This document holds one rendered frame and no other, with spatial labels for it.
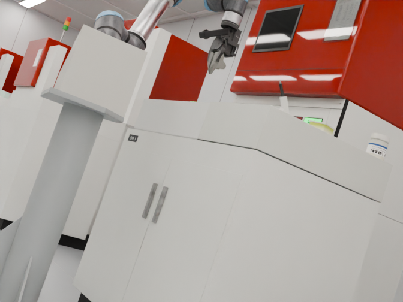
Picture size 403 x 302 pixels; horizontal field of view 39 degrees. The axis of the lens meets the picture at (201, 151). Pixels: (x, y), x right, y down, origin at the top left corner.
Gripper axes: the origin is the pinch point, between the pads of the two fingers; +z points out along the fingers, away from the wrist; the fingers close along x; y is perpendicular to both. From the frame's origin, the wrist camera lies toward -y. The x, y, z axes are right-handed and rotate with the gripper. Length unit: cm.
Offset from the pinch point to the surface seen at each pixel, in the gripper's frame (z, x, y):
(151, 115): 21.9, 27.3, -3.9
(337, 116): -3, -14, 59
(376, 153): 12, -47, 52
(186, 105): 16.2, 1.4, -3.9
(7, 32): -111, 796, 70
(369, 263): 51, -16, 104
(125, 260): 81, 6, -4
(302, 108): -6, 9, 59
